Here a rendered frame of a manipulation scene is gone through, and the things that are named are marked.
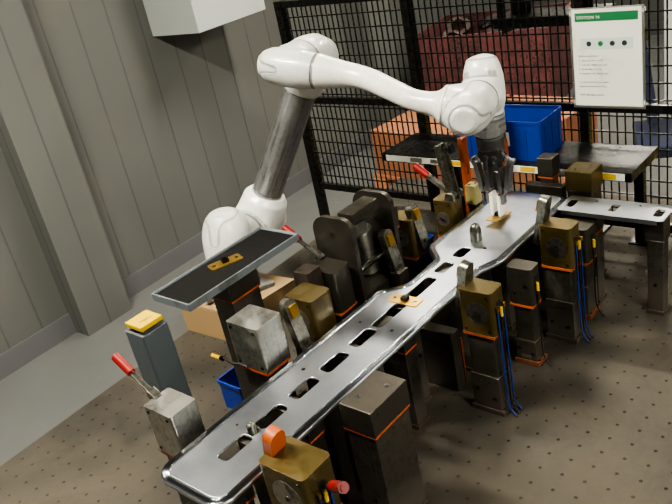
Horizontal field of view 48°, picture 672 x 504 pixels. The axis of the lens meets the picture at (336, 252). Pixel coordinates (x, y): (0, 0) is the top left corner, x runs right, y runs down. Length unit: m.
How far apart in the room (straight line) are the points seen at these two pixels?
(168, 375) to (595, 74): 1.57
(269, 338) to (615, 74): 1.38
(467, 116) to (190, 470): 0.99
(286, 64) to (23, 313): 2.53
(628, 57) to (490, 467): 1.30
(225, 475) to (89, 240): 2.92
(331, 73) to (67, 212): 2.33
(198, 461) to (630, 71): 1.68
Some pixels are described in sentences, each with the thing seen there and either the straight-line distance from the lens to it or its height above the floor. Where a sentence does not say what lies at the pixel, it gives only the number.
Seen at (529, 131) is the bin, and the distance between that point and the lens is 2.45.
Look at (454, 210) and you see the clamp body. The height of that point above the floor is 1.02.
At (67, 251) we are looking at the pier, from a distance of 4.19.
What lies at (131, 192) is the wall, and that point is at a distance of 4.55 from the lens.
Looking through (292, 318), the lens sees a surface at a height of 1.07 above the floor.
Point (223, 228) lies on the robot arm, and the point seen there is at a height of 1.04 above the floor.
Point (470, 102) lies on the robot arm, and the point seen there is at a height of 1.41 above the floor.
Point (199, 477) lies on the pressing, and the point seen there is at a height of 1.00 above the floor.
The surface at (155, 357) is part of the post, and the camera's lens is 1.72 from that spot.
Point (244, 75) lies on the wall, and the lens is 5.13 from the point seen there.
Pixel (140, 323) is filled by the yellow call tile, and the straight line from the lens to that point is 1.70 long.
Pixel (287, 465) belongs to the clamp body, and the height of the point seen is 1.06.
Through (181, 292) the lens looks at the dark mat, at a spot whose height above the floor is 1.16.
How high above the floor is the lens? 1.92
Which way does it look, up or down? 25 degrees down
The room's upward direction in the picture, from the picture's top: 12 degrees counter-clockwise
